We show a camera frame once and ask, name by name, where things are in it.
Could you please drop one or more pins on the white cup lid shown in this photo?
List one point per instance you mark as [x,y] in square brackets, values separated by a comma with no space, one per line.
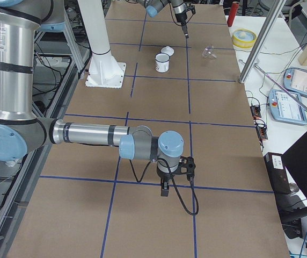
[167,50]

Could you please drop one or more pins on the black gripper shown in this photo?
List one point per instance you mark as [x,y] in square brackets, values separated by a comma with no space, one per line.
[164,177]
[180,18]

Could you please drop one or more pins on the black desktop box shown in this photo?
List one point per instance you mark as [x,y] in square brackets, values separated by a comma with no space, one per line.
[277,173]

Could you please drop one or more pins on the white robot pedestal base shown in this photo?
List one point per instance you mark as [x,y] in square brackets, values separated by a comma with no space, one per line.
[104,70]

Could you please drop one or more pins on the yellow rimmed bowl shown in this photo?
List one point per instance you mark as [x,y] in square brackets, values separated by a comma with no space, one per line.
[243,38]

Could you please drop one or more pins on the far blue teach pendant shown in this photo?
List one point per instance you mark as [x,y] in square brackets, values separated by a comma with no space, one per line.
[295,79]

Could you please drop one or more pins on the aluminium frame post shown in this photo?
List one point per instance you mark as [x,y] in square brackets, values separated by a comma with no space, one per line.
[263,34]

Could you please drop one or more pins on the blue teach pendant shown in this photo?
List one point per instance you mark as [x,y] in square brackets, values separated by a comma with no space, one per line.
[284,109]
[295,79]

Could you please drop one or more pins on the red cylinder tube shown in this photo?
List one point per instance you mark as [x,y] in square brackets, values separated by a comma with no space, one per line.
[232,13]

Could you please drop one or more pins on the near blue teach pendant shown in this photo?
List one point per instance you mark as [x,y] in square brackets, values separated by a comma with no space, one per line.
[284,109]

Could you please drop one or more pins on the white enamel cup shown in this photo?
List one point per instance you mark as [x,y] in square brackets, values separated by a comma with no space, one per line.
[162,62]

